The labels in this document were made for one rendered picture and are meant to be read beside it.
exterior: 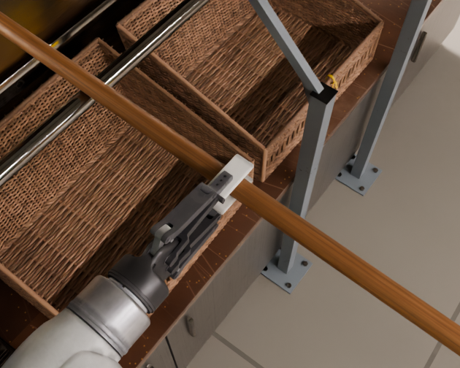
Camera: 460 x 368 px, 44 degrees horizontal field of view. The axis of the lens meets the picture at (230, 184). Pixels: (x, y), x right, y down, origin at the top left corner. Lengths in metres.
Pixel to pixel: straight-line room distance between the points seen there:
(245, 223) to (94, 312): 0.81
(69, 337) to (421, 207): 1.72
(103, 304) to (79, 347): 0.05
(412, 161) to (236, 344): 0.98
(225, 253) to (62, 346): 0.79
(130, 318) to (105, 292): 0.04
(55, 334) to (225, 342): 1.29
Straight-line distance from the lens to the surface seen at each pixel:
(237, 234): 1.42
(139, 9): 1.51
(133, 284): 0.69
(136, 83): 1.46
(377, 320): 2.01
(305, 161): 1.37
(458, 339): 0.74
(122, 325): 0.68
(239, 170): 0.77
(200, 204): 0.71
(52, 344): 0.67
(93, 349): 0.67
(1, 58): 1.29
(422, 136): 2.40
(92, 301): 0.69
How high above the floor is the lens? 1.86
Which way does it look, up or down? 60 degrees down
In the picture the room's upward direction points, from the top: straight up
